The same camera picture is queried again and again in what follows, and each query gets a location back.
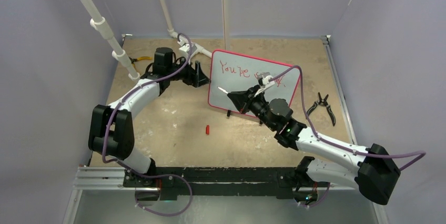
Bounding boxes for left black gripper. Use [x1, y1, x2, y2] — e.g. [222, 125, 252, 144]
[167, 56, 210, 87]

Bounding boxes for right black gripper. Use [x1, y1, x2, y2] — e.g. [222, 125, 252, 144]
[229, 85, 277, 131]

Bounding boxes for red whiteboard marker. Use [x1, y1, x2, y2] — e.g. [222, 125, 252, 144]
[217, 87, 228, 94]

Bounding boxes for red-framed whiteboard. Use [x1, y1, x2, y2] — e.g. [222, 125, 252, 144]
[208, 50, 300, 113]

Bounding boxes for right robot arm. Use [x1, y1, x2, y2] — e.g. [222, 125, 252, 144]
[227, 85, 401, 205]

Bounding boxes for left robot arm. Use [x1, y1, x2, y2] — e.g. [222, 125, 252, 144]
[88, 47, 210, 187]

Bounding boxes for black whiteboard easel stand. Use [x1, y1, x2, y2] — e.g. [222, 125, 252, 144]
[227, 110, 263, 125]

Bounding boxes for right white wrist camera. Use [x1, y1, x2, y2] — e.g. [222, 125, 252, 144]
[254, 72, 275, 97]

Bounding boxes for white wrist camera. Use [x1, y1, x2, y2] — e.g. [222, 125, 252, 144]
[254, 72, 275, 97]
[177, 39, 194, 57]

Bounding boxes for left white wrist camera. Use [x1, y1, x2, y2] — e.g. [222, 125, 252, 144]
[177, 39, 194, 57]

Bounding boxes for yellow-handled pliers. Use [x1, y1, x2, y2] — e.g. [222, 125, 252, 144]
[129, 56, 153, 66]

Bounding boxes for black-handled pliers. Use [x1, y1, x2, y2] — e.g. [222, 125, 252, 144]
[307, 92, 337, 126]

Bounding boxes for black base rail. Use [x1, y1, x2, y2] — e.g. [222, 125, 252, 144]
[123, 167, 315, 200]

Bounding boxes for aluminium extrusion frame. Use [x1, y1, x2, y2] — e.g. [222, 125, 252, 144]
[63, 34, 389, 224]

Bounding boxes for white PVC pipe frame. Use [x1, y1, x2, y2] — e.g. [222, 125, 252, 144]
[55, 0, 232, 82]

